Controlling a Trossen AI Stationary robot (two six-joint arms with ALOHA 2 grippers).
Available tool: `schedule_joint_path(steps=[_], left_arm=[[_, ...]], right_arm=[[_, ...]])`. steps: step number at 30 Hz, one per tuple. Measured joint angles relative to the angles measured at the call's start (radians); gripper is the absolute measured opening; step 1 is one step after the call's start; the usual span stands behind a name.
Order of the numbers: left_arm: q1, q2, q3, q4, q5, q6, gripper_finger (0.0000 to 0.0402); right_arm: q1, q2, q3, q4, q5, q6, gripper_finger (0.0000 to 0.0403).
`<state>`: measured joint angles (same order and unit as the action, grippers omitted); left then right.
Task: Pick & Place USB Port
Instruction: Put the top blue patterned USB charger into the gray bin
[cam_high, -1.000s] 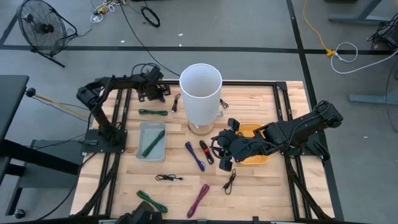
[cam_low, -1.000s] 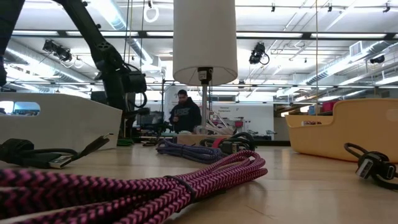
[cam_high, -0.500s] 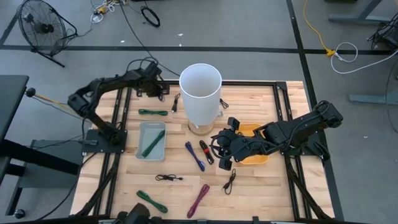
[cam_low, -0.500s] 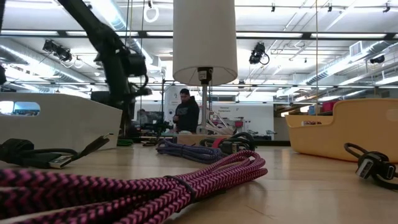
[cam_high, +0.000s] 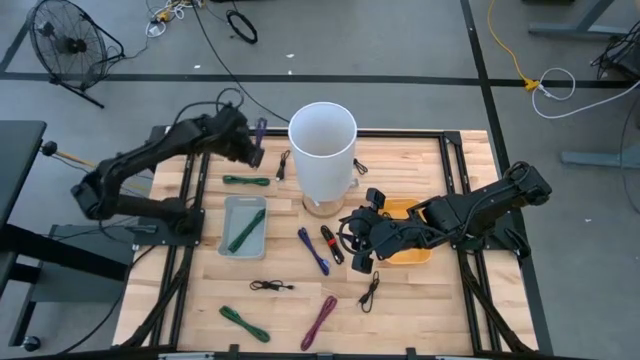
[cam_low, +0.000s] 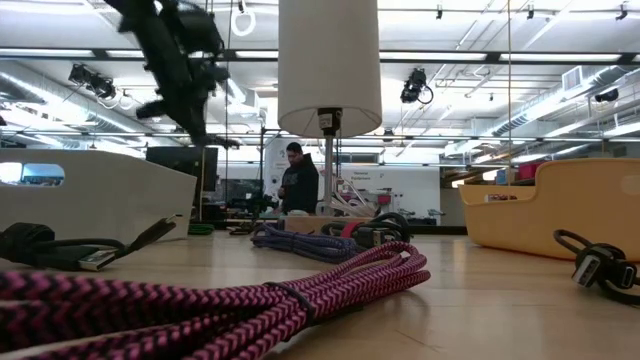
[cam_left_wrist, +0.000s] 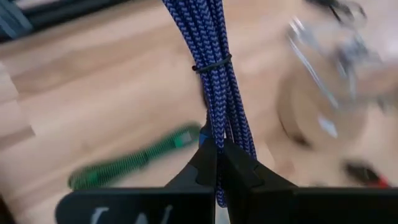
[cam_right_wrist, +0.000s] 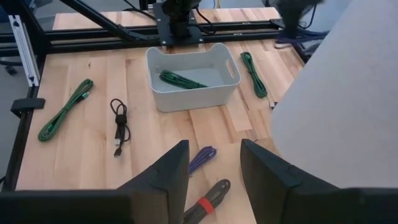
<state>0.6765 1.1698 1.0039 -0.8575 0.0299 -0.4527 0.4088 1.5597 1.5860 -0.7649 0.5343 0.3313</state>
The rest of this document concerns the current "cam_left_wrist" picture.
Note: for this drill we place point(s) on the black aluminium table frame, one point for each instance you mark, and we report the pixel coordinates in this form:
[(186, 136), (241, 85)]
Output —
[(62, 15)]

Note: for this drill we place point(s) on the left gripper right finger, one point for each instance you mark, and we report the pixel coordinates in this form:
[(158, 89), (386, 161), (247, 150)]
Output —
[(280, 205)]

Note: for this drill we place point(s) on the white shade table lamp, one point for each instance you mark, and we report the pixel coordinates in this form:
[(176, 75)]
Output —
[(311, 124)]

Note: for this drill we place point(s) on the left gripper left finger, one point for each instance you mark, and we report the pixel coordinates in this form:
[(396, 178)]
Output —
[(186, 202)]

